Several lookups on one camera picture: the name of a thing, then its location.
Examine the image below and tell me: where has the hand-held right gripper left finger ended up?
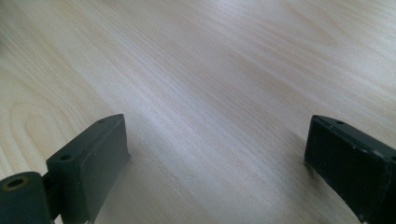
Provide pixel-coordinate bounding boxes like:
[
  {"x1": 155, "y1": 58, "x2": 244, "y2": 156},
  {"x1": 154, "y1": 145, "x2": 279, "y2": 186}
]
[{"x1": 45, "y1": 113, "x2": 132, "y2": 224}]

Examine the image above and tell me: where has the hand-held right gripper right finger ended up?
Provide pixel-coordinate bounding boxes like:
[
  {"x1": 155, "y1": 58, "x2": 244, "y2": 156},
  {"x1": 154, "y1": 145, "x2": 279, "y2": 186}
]
[{"x1": 304, "y1": 114, "x2": 396, "y2": 224}]

